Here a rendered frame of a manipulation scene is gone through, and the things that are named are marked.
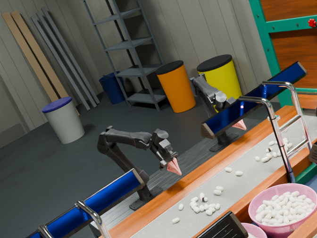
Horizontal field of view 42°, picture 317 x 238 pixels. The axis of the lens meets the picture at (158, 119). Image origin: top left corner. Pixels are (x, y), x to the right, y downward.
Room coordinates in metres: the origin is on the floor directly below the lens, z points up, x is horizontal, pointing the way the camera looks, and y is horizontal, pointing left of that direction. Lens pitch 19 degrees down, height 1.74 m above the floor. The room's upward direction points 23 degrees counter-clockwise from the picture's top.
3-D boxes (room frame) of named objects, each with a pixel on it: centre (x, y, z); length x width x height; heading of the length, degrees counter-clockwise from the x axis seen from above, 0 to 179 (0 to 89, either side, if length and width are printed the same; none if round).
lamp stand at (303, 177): (1.65, -0.47, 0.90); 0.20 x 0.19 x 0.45; 116
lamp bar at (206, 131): (1.72, -0.44, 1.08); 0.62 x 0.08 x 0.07; 116
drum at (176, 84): (5.18, -0.38, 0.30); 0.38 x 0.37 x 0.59; 117
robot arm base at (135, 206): (2.00, 0.23, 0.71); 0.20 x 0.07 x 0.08; 117
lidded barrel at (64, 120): (5.90, 1.28, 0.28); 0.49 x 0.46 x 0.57; 29
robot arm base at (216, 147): (2.27, -0.31, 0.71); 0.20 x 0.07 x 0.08; 117
